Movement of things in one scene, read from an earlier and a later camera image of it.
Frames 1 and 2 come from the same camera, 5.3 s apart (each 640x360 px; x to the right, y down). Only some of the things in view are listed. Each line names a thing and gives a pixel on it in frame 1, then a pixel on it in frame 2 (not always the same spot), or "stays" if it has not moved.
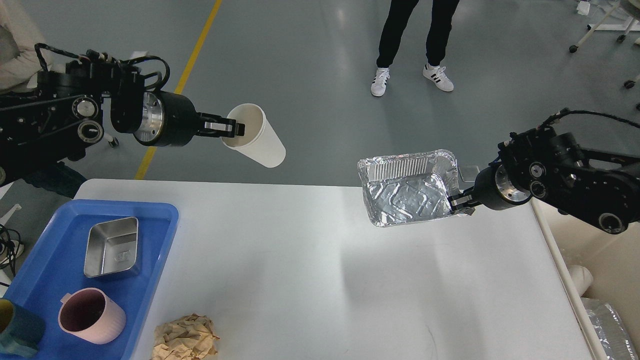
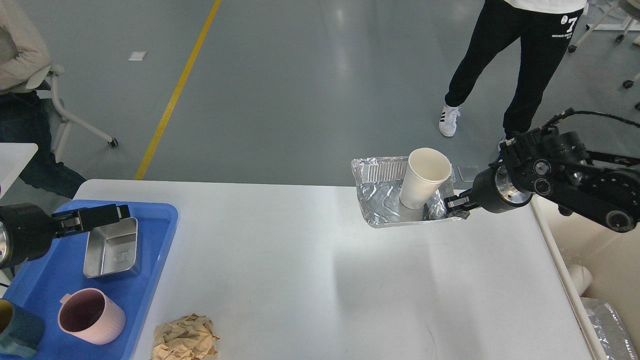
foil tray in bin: x=610 y=330 stays
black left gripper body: x=168 y=120 to x=26 y=232
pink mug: x=90 y=313 stays
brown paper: x=188 y=338 stays
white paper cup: x=260 y=142 to x=427 y=170
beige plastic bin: x=613 y=259 stays
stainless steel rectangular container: x=111 y=246 stays
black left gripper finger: x=205 y=117 to x=72 y=219
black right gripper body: x=494 y=189 stays
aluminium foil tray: x=405 y=188 stays
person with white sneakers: x=441 y=16 to x=546 y=29
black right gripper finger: x=461 y=198 stays
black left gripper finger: x=239 y=130 to x=89 y=218
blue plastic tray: x=54 y=266 stays
